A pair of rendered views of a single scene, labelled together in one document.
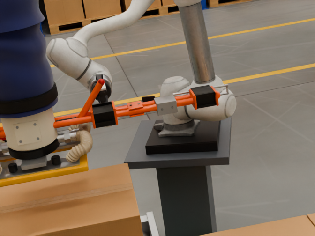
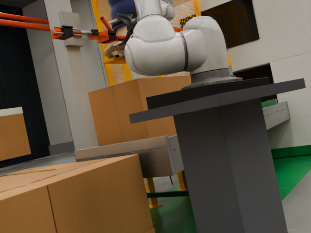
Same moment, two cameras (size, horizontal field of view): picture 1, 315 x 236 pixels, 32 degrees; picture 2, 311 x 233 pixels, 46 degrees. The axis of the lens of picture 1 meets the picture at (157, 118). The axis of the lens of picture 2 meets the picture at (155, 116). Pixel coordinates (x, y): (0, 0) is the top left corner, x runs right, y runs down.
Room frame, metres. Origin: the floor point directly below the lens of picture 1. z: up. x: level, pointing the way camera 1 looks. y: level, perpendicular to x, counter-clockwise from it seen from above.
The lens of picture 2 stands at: (3.33, -1.37, 0.72)
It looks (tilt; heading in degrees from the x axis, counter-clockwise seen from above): 0 degrees down; 131
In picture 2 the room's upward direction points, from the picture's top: 12 degrees counter-clockwise
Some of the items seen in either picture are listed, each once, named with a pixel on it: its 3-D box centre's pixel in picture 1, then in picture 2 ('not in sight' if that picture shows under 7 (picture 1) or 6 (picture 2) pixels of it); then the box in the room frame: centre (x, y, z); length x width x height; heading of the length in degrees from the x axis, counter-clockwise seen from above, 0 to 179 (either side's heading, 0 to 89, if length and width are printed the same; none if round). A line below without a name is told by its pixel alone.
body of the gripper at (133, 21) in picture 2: (101, 92); (133, 25); (1.97, 0.20, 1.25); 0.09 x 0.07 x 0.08; 6
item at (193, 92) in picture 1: (203, 97); (62, 33); (1.79, -0.17, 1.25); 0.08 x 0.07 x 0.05; 96
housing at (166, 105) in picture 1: (165, 105); (81, 35); (1.78, -0.03, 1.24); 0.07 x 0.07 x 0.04; 6
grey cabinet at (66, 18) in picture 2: not in sight; (71, 29); (0.80, 0.71, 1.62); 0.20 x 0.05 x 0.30; 95
